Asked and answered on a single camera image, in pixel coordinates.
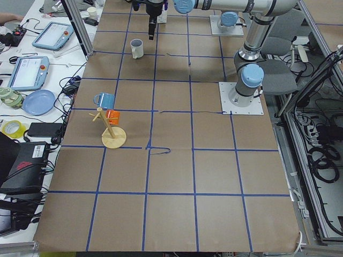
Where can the blue teach pendant lower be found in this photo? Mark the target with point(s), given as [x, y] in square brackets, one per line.
[29, 73]

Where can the orange mug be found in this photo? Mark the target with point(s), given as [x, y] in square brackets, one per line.
[113, 117]

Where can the white paper cup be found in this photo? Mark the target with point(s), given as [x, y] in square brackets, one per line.
[92, 12]

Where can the light blue plate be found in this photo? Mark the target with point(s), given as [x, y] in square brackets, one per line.
[39, 102]

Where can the blue teach pendant upper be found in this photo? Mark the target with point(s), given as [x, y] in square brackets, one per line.
[54, 36]

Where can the aluminium frame post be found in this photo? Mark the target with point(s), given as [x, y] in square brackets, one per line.
[77, 23]

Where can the blue white milk carton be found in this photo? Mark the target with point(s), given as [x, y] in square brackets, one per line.
[162, 18]

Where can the blue teach pendant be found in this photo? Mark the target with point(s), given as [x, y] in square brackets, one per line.
[29, 73]
[54, 36]

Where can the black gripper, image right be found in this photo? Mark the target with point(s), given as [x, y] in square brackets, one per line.
[153, 10]

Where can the green striped jar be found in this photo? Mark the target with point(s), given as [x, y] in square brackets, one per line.
[11, 98]

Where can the black computer box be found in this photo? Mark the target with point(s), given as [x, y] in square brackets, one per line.
[21, 167]

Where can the light blue mug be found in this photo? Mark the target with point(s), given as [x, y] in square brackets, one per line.
[104, 100]

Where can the yellow tape roll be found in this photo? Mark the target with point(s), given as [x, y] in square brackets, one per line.
[14, 129]

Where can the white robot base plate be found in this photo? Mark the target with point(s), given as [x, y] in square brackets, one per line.
[218, 29]
[234, 104]

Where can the white mug dark inside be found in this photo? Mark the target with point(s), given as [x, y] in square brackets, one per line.
[137, 48]

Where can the black power adapter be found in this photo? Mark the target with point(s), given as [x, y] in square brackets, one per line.
[43, 129]

